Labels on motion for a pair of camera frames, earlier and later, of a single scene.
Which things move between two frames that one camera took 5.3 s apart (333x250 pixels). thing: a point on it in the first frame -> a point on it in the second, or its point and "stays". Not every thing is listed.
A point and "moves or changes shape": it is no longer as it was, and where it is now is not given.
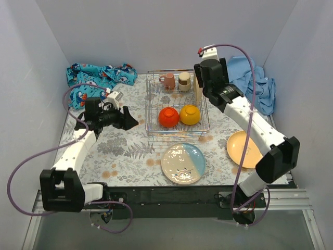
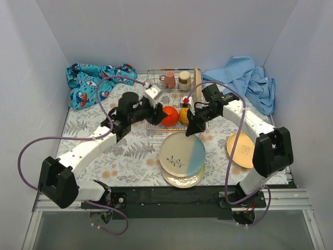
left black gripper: (123, 117) -> (152, 112)
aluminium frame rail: (285, 199) stays
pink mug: (169, 82) stays
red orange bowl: (168, 117) stays
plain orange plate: (252, 154) stays
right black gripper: (197, 72) -> (196, 119)
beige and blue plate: (182, 163) moves or changes shape
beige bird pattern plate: (198, 91) stays
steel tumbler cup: (184, 81) stays
